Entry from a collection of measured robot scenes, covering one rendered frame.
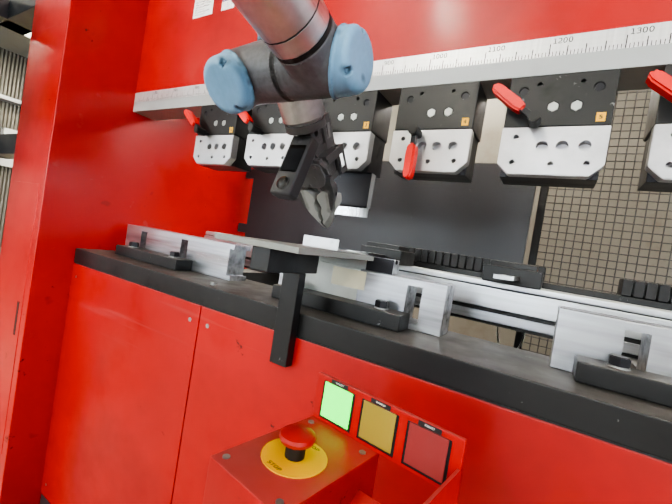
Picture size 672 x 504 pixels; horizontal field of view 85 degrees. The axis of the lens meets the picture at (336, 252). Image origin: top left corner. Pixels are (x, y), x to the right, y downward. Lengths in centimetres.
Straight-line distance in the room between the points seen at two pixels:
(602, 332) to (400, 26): 66
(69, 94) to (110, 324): 67
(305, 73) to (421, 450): 43
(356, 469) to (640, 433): 33
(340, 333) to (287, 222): 96
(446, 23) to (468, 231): 64
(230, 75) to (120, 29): 100
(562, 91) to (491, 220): 58
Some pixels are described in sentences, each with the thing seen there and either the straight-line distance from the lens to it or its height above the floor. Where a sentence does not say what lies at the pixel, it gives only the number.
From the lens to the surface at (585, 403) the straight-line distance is 58.
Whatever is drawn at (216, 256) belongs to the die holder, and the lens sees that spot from 103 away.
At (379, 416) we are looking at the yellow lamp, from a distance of 47.
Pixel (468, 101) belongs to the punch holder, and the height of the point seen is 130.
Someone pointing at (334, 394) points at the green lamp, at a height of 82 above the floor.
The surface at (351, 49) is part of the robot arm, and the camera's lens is 45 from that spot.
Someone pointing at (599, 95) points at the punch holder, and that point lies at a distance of 72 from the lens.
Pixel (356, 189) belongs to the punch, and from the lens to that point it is 81.
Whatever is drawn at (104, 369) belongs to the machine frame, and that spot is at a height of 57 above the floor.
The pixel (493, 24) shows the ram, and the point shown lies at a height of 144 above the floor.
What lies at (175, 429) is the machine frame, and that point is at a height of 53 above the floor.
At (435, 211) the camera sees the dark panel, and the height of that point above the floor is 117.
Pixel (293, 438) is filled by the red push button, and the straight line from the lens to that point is 42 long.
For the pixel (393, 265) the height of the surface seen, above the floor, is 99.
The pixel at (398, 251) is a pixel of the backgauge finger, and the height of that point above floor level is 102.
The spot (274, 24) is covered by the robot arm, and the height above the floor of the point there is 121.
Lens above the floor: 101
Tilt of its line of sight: 1 degrees down
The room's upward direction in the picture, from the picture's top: 9 degrees clockwise
